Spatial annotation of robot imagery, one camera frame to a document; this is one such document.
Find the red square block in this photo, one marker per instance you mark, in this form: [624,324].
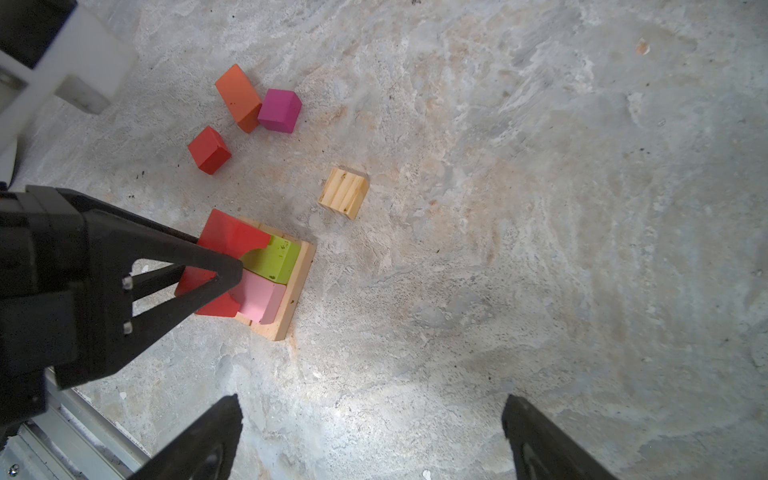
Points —
[209,151]

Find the lime green rectangular block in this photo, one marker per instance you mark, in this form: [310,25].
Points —
[275,262]

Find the red arch block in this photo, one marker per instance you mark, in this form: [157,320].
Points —
[227,235]

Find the pink rectangular block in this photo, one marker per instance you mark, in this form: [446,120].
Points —
[259,298]

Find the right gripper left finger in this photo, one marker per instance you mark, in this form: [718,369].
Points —
[205,450]

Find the aluminium mounting rail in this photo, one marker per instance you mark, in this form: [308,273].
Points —
[71,440]

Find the magenta cube block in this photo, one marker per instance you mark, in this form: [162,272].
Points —
[280,110]

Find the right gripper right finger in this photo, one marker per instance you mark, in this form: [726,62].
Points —
[541,450]

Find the small ridged natural block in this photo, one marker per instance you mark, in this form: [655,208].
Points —
[344,192]

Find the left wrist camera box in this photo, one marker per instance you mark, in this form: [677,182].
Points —
[57,48]

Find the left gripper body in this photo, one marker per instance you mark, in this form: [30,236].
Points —
[43,250]

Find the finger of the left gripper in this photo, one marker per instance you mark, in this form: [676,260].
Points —
[130,257]

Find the orange rectangular block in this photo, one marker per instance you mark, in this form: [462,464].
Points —
[240,97]

